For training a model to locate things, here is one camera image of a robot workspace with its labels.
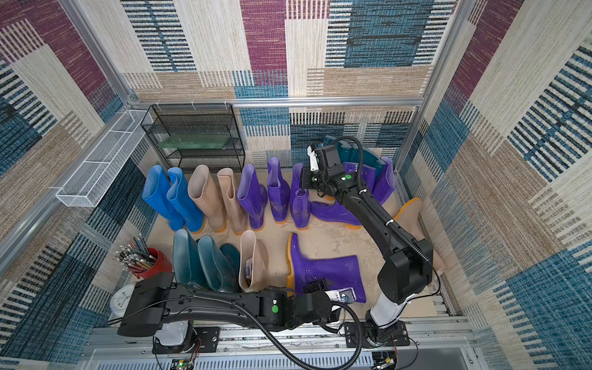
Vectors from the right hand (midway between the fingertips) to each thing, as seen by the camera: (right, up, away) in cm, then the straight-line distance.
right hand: (305, 179), depth 82 cm
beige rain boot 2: (-24, -13, +3) cm, 28 cm away
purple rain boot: (-18, -6, -3) cm, 19 cm away
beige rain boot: (-38, -3, +5) cm, 39 cm away
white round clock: (-62, -41, -3) cm, 75 cm away
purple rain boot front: (-2, -7, -1) cm, 8 cm away
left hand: (+9, -35, -14) cm, 39 cm away
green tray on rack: (-44, +16, +14) cm, 49 cm away
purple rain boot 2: (+27, -1, -2) cm, 28 cm away
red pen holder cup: (-54, -33, +7) cm, 64 cm away
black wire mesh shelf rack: (-53, +27, +19) cm, 62 cm away
